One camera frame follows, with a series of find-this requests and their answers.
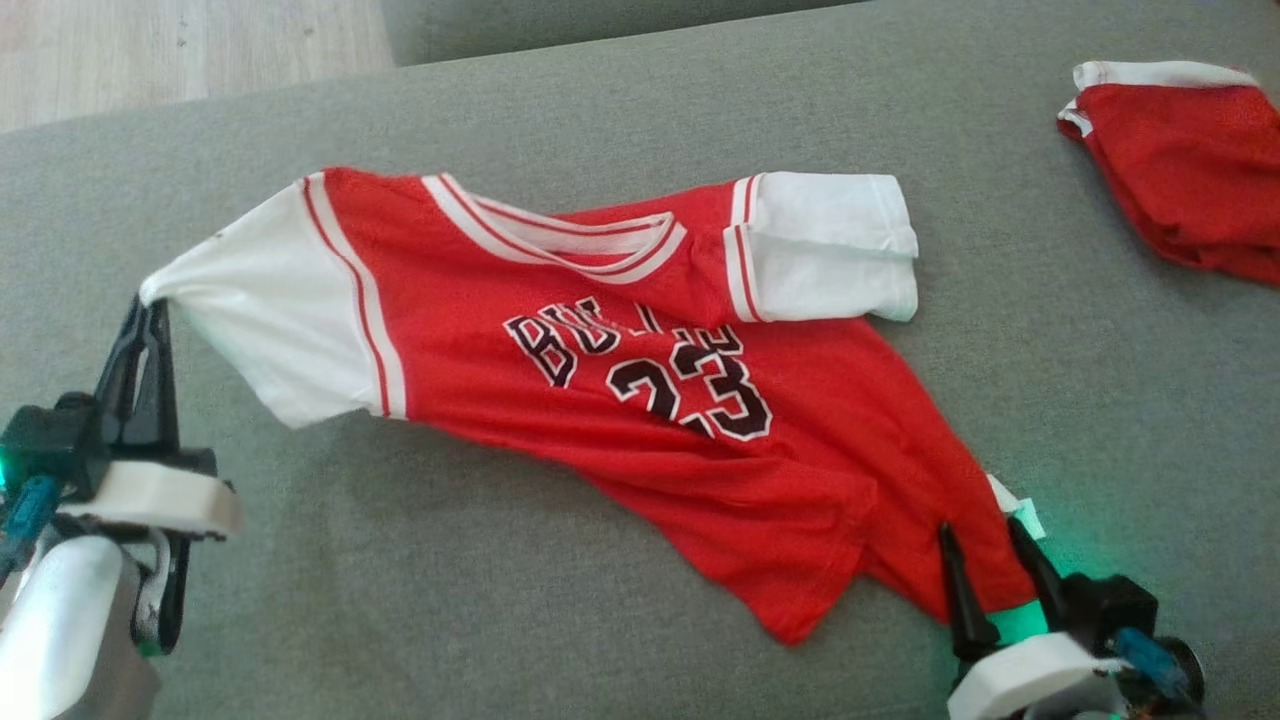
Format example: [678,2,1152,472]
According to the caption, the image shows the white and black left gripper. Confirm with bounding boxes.
[55,296,244,543]

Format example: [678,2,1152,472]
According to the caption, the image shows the long grey sofa seat cushion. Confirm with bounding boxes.
[380,0,863,67]

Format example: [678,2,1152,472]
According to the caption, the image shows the red and white basketball jersey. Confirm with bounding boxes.
[138,165,1048,647]

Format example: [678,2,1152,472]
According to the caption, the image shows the black right cable blue connector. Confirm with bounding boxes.
[1113,626,1193,703]

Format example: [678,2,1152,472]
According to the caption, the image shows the red shorts with white stripe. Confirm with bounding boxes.
[1056,59,1280,289]

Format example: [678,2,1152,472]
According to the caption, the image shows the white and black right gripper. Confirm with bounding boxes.
[937,516,1133,720]

